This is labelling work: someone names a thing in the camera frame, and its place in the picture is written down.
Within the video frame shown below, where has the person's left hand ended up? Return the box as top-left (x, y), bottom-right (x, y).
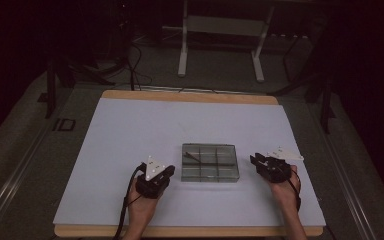
top-left (126, 182), bottom-right (164, 231)

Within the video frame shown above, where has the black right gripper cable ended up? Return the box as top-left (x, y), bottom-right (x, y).
top-left (287, 165), bottom-right (303, 213)

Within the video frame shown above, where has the black floor bracket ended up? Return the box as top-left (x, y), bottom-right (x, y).
top-left (52, 117), bottom-right (77, 132)

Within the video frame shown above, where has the clear plastic compartment box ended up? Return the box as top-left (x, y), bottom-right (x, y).
top-left (180, 143), bottom-right (241, 184)

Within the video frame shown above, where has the metal floor rail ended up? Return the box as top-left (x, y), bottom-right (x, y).
top-left (0, 124), bottom-right (54, 236)
top-left (308, 96), bottom-right (379, 240)

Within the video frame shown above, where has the person's right hand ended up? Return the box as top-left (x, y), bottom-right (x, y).
top-left (268, 164), bottom-right (302, 213)

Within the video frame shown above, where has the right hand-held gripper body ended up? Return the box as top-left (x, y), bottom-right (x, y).
top-left (261, 146), bottom-right (304, 184)

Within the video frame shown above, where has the black metal stand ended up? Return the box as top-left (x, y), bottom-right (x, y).
top-left (37, 54), bottom-right (117, 120)
top-left (267, 31), bottom-right (337, 135)

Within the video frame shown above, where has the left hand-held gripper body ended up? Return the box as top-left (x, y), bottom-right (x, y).
top-left (135, 155), bottom-right (170, 200)

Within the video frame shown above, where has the black floor cable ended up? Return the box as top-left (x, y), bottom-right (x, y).
top-left (125, 41), bottom-right (154, 92)

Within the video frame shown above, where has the white metal stand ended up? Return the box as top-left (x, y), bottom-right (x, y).
top-left (162, 0), bottom-right (276, 84)

